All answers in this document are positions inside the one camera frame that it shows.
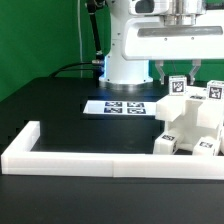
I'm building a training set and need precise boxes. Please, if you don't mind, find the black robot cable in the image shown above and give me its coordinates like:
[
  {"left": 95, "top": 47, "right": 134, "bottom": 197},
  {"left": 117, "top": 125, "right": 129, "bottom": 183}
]
[{"left": 49, "top": 61, "right": 105, "bottom": 78}]

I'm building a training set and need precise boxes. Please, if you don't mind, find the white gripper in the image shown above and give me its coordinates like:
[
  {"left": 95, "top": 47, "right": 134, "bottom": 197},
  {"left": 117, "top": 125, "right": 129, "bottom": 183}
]
[{"left": 122, "top": 15, "right": 224, "bottom": 85}]

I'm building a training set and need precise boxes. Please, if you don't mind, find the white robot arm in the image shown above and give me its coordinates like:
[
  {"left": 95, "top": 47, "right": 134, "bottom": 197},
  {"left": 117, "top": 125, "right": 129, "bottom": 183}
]
[{"left": 86, "top": 0, "right": 224, "bottom": 86}]

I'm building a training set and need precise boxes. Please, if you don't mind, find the white chair seat part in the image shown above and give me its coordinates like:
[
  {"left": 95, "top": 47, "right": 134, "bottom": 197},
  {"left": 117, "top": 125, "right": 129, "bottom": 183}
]
[{"left": 164, "top": 114, "right": 224, "bottom": 155}]

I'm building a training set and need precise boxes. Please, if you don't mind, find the white tag sheet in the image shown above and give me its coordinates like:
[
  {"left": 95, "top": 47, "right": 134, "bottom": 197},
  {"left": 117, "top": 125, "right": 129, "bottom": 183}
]
[{"left": 83, "top": 100, "right": 156, "bottom": 116}]

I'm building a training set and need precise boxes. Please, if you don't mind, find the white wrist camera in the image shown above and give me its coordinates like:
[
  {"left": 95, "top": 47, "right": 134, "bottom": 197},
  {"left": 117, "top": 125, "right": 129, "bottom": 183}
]
[{"left": 129, "top": 0, "right": 169, "bottom": 15}]

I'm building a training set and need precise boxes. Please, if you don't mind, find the white chair back part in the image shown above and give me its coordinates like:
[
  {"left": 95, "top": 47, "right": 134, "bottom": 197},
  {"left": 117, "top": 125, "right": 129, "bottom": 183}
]
[{"left": 155, "top": 86, "right": 224, "bottom": 134}]

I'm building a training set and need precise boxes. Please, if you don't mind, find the white thin cable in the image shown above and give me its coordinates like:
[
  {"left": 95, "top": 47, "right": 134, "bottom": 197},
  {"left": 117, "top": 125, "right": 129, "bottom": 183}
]
[{"left": 77, "top": 0, "right": 84, "bottom": 79}]

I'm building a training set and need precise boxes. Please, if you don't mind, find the white U-shaped fence frame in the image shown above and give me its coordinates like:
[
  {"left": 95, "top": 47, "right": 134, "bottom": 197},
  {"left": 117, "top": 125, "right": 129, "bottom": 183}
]
[{"left": 1, "top": 121, "right": 224, "bottom": 180}]

